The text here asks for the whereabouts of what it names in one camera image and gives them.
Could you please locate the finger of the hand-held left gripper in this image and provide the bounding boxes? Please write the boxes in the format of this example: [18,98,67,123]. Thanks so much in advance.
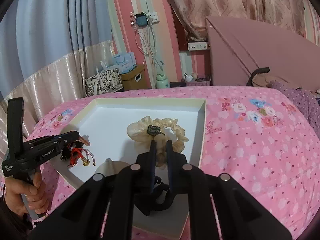
[60,137,78,149]
[51,131,80,141]

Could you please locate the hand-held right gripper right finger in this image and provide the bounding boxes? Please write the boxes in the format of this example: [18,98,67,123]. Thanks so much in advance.
[166,140,293,240]

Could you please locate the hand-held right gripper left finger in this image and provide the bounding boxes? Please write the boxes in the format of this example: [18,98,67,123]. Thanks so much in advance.
[30,140,158,240]

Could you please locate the red cord bracelet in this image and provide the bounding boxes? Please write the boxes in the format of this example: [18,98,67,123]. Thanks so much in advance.
[67,147,97,168]

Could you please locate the cream scrunchie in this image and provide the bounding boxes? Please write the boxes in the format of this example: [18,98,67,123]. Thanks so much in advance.
[127,116,188,167]

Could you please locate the white shallow tray box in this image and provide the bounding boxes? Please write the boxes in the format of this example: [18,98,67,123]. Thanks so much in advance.
[54,97,207,239]

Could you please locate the black hair claw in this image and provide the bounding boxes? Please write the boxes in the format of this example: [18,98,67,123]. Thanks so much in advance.
[134,176,176,217]

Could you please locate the person's left forearm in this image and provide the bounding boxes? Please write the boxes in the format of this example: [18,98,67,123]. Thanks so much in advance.
[0,197,34,240]

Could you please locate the person's left hand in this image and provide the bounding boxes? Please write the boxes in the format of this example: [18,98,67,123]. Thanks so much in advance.
[4,172,50,218]

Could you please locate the cream satin curtain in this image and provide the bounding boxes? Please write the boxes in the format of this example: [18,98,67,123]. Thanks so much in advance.
[0,40,114,155]

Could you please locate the floral print gift bag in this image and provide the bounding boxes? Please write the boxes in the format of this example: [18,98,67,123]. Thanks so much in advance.
[85,67,123,97]

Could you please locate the green water bottle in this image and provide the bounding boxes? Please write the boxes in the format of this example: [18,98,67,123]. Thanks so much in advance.
[155,70,171,89]

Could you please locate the pink floral bed sheet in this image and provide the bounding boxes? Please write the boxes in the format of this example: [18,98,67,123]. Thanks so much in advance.
[24,85,320,240]

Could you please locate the lilac plastic basket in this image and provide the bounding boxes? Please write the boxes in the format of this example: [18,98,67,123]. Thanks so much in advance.
[185,78,212,87]

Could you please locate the brown cardboard box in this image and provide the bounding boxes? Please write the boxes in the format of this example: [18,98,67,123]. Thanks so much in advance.
[120,64,147,91]

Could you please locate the light blue gift bag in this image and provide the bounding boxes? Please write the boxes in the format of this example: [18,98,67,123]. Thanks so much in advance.
[110,51,137,72]

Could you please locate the blue curtain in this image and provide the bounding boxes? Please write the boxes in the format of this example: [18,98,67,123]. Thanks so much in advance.
[0,0,113,98]

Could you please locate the white power strip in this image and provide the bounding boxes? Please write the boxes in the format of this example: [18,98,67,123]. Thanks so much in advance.
[187,41,209,52]

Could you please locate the pink headboard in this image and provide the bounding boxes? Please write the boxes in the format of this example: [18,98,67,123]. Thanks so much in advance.
[205,16,320,90]

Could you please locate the purple dotted quilt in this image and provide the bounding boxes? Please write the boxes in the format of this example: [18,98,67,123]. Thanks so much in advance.
[269,80,320,140]

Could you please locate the pink patterned curtain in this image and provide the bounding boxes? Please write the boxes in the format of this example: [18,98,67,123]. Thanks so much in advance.
[160,0,307,42]

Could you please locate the hanging charger cables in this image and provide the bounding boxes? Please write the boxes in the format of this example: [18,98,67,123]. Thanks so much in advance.
[134,27,166,73]

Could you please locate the black strap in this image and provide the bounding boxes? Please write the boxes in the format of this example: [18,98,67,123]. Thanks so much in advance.
[246,67,271,87]

